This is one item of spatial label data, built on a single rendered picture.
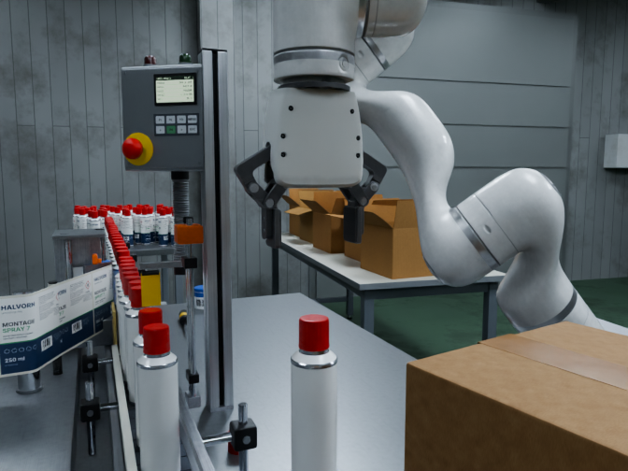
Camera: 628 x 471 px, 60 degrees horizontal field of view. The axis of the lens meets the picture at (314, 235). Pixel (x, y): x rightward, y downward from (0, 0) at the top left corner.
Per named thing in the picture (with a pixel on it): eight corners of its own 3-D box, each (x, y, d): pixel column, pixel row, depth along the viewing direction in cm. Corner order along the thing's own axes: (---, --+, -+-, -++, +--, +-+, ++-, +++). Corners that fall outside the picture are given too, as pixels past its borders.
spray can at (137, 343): (135, 439, 82) (130, 306, 79) (170, 433, 84) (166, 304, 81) (137, 455, 77) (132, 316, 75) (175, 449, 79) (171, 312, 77)
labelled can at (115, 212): (74, 237, 337) (73, 205, 334) (168, 234, 358) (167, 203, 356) (72, 247, 295) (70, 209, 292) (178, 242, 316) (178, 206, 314)
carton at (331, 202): (297, 247, 369) (297, 192, 364) (358, 244, 383) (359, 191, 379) (320, 256, 327) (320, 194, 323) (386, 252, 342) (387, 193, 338)
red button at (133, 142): (128, 138, 100) (119, 137, 97) (147, 138, 99) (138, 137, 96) (129, 159, 100) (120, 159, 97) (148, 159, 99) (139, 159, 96)
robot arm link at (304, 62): (337, 68, 61) (337, 95, 62) (263, 62, 58) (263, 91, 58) (373, 52, 54) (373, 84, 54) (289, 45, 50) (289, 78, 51)
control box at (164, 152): (149, 171, 110) (146, 76, 108) (227, 171, 107) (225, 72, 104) (121, 171, 100) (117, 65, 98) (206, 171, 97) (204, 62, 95)
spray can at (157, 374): (138, 469, 73) (133, 322, 71) (178, 462, 75) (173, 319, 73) (142, 490, 69) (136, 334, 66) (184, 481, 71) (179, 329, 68)
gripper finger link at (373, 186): (368, 180, 61) (367, 239, 62) (343, 181, 60) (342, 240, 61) (382, 181, 58) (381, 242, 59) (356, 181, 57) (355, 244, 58)
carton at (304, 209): (280, 238, 413) (280, 190, 408) (334, 236, 428) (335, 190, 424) (301, 246, 370) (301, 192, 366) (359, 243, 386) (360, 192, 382)
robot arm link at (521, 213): (502, 309, 100) (428, 213, 94) (592, 251, 95) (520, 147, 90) (523, 344, 89) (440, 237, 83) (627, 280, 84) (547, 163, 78)
